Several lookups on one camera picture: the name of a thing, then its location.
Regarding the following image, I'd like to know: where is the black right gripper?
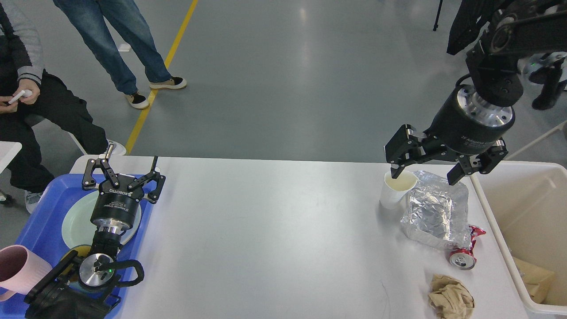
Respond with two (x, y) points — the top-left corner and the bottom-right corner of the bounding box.
(384, 85), (516, 186)

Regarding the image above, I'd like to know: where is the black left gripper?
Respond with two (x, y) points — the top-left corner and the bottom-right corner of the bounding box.
(82, 145), (167, 234)

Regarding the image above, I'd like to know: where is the mint green plate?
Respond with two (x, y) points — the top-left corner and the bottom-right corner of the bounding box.
(61, 191), (142, 249)

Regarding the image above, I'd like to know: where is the small foil sheet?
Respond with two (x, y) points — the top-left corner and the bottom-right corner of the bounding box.
(400, 170), (470, 250)

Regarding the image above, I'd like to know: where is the white paper cup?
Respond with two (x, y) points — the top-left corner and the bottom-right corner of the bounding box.
(380, 171), (419, 210)

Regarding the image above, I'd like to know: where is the dark teal mug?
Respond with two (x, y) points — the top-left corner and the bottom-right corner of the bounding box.
(58, 245), (96, 293)

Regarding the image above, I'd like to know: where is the beige napkin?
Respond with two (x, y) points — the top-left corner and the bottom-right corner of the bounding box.
(428, 274), (475, 319)

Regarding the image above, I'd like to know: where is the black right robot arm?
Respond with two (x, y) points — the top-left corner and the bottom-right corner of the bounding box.
(384, 0), (566, 185)

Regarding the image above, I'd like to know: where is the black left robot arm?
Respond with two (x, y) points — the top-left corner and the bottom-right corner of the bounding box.
(24, 146), (166, 319)

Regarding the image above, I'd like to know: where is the pink plate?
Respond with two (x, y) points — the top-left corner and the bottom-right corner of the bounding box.
(120, 205), (142, 245)

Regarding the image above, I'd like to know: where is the white plastic bin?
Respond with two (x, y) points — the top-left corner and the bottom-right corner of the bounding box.
(470, 161), (567, 315)

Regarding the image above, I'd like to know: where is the crushed red soda can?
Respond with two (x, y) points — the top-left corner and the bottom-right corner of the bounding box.
(448, 225), (486, 270)

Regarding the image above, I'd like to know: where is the grey table leg at right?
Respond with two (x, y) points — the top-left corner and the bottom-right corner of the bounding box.
(505, 121), (567, 161)

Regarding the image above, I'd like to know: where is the white side table corner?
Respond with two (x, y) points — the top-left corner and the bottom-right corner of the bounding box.
(0, 141), (22, 173)

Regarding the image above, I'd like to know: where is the white office chair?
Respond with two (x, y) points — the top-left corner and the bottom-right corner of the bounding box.
(446, 0), (504, 56)

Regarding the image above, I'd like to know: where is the pink mug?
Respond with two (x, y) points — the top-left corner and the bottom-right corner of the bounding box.
(0, 245), (53, 302)

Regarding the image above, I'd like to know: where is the small white handheld object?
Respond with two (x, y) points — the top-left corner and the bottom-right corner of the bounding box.
(7, 89), (33, 105)

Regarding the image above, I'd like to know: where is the seated person at left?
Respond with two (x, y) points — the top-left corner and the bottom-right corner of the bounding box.
(0, 0), (126, 213)

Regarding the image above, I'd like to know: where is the person in blue jeans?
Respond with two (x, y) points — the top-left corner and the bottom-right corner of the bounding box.
(53, 0), (187, 110)

